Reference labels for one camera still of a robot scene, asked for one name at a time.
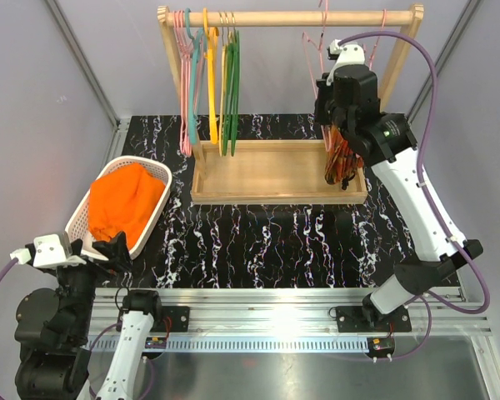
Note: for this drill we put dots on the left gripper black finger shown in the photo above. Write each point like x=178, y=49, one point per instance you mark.
x=76, y=248
x=116, y=252

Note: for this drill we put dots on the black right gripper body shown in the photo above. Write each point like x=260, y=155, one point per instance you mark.
x=325, y=102

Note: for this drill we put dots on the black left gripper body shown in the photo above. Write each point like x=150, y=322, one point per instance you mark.
x=78, y=282

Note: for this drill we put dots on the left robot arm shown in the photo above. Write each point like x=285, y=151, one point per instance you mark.
x=53, y=324

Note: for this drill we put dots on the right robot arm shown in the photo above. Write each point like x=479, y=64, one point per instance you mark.
x=388, y=146

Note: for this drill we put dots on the camouflage orange trousers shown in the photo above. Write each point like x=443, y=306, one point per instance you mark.
x=342, y=162

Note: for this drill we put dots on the pink hanger holding camouflage trousers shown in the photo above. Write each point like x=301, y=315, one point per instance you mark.
x=370, y=60

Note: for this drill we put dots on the green hanger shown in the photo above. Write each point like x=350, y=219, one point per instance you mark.
x=235, y=92
x=230, y=61

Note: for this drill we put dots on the thick yellow hanger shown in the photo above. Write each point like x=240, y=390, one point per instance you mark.
x=211, y=34

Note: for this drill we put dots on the teal hanger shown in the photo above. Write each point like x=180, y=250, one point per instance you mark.
x=195, y=77

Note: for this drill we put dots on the wooden clothes rack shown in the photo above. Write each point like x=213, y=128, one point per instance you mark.
x=278, y=159

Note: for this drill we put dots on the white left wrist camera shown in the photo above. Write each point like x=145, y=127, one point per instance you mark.
x=48, y=252

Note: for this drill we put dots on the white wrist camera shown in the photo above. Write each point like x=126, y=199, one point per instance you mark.
x=48, y=252
x=343, y=55

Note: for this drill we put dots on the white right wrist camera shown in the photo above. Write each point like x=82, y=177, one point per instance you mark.
x=343, y=55

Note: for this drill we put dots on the pink wire hangers at left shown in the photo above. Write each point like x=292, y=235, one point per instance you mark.
x=184, y=47

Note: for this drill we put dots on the aluminium mounting rail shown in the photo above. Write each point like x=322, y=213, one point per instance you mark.
x=299, y=320

